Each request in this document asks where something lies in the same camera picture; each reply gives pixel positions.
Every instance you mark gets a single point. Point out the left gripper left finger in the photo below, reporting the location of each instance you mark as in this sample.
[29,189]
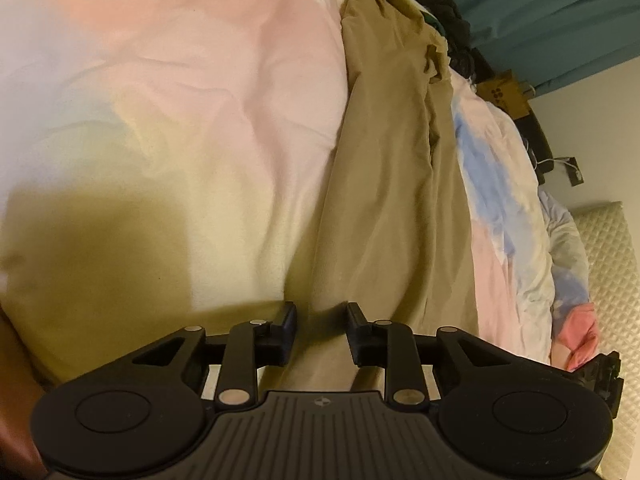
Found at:
[145,410]

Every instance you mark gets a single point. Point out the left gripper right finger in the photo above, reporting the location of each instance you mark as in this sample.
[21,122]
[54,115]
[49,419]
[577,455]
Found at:
[510,416]

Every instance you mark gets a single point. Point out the khaki tan garment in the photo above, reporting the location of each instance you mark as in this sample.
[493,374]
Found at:
[395,230]

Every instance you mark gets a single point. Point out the pile of mixed clothes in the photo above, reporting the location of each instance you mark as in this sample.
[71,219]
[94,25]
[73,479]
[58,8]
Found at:
[430,5]

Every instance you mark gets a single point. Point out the person's left hand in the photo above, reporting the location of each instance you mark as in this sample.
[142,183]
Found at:
[20,392]

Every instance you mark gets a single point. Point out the quilted beige headboard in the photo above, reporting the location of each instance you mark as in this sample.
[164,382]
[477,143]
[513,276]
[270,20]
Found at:
[614,289]

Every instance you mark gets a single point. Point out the white pillow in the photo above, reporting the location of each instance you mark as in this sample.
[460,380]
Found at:
[570,266]

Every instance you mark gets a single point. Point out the black armchair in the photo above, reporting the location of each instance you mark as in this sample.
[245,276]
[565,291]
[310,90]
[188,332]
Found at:
[532,135]

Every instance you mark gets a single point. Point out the pastel tie-dye duvet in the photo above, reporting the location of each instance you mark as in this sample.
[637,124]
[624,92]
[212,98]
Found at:
[164,163]

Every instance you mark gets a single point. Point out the brown paper bag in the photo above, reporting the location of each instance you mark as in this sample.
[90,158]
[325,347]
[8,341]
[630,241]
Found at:
[504,91]

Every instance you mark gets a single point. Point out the large teal curtain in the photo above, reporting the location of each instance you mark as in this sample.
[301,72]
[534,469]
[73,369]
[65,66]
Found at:
[553,43]

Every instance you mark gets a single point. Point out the wall power socket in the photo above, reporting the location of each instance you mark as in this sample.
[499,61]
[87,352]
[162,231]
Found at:
[573,171]

